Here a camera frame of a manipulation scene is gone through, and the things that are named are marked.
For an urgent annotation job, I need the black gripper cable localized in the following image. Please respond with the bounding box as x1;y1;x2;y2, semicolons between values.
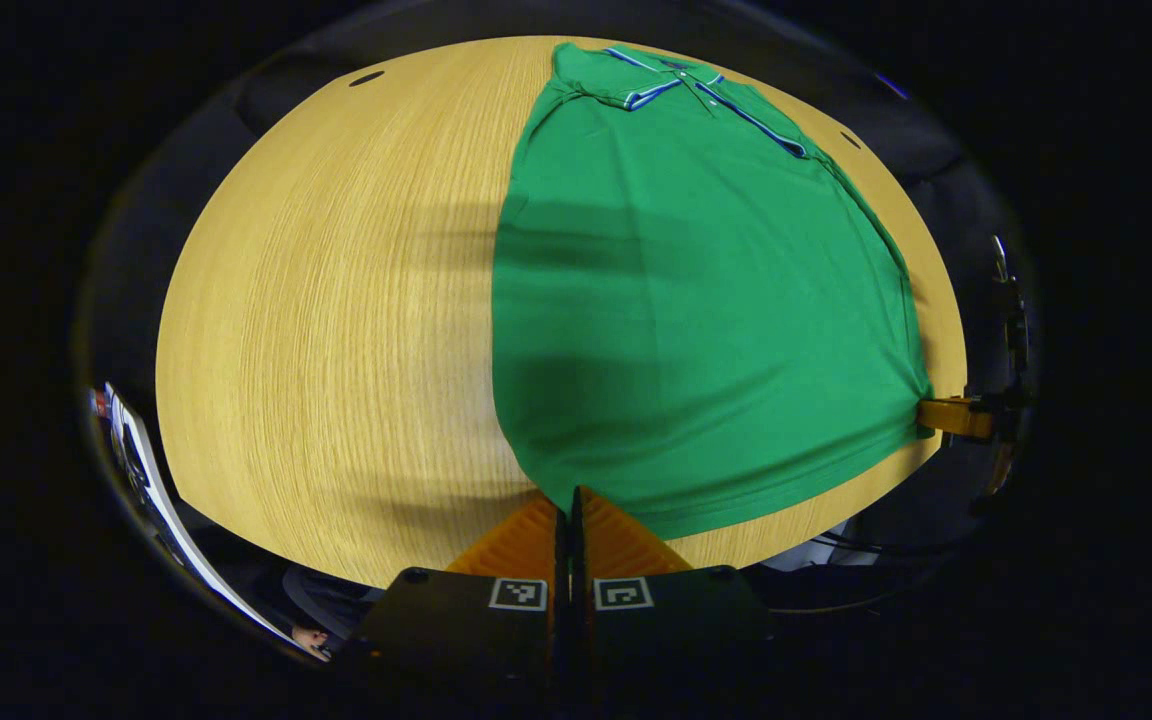
766;528;949;614

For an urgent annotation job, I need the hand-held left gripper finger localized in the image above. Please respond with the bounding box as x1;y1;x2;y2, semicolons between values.
351;487;569;691
572;486;777;691

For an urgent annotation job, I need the white side desk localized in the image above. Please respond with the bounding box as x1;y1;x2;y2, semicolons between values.
89;383;315;658

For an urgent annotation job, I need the green T-shirt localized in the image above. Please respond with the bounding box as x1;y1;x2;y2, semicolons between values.
491;42;935;541

